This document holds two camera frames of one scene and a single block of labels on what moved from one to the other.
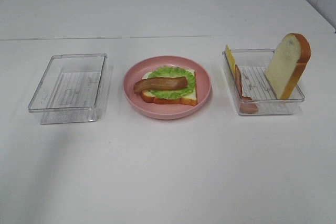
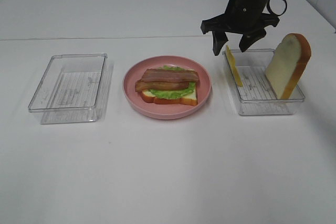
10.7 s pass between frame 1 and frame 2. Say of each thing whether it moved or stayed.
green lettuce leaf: moved
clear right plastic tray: stayed
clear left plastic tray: stayed
